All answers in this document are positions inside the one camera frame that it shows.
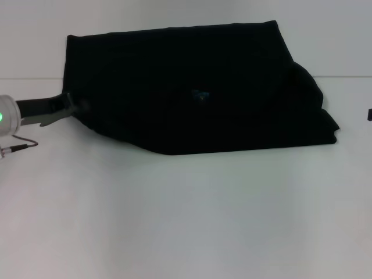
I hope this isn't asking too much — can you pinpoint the black shirt with FREE print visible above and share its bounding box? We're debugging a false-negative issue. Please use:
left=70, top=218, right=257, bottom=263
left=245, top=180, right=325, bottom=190
left=63, top=20, right=341, bottom=156

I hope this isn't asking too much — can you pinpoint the dark left arm cable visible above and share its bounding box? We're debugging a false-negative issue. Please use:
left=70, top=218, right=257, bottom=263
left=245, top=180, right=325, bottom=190
left=0, top=134, right=40, bottom=159

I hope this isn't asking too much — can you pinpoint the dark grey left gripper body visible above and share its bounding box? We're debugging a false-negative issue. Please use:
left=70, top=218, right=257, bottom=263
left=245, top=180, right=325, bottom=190
left=15, top=92, right=77, bottom=128

